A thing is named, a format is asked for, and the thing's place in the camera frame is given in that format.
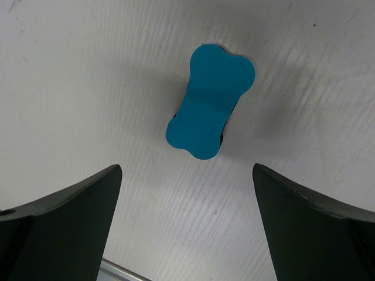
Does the aluminium mounting rail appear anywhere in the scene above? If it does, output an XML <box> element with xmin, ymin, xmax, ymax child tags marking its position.
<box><xmin>97</xmin><ymin>259</ymin><xmax>148</xmax><ymax>281</ymax></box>

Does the blue bone shaped eraser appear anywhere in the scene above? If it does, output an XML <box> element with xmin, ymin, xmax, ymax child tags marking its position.
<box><xmin>165</xmin><ymin>44</ymin><xmax>255</xmax><ymax>160</ymax></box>

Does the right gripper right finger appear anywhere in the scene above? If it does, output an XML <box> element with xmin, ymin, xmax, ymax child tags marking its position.
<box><xmin>253</xmin><ymin>164</ymin><xmax>374</xmax><ymax>280</ymax></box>

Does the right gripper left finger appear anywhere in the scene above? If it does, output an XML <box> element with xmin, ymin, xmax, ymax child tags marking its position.
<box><xmin>1</xmin><ymin>165</ymin><xmax>122</xmax><ymax>280</ymax></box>

